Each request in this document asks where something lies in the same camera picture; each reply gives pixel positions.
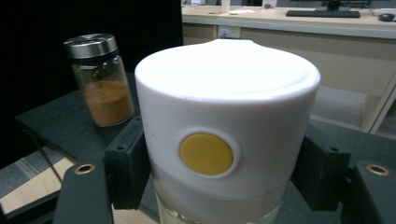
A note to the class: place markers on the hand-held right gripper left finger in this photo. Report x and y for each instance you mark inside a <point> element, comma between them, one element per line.
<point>127,161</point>

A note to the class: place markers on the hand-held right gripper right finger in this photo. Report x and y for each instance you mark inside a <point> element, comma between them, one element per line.
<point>323,174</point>

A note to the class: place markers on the glass spice jar metal lid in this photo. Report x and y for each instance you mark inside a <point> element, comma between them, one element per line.
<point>102,93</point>

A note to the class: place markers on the light wooden desk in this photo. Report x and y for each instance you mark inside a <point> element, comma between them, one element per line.
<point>342,59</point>

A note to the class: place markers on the black keyboard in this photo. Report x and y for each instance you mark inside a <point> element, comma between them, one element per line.
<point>323,14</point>

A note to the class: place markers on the black computer mouse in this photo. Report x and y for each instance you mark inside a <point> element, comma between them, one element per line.
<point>386,17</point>

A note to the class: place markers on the black monitor stand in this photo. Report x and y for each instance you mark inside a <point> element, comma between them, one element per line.
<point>334,4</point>

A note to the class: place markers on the white papers on desk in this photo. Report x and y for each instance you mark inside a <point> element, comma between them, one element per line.
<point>241,11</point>

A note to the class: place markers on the white wall outlet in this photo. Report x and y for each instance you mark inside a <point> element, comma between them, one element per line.
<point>229,32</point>

